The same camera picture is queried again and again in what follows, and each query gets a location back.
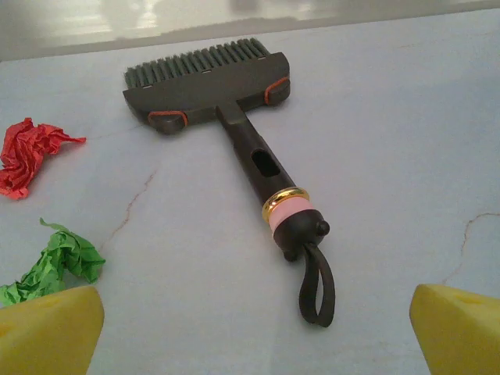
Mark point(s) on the dark brown hand brush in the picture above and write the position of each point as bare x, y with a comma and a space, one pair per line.
250, 144

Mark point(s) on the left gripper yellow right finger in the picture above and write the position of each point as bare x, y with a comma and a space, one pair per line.
461, 336

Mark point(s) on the green crumpled paper scrap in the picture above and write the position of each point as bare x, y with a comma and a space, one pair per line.
70, 254

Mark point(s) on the red crumpled paper scrap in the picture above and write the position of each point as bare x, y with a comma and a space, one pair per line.
19, 156

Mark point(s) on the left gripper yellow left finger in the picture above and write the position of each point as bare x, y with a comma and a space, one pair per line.
47, 336

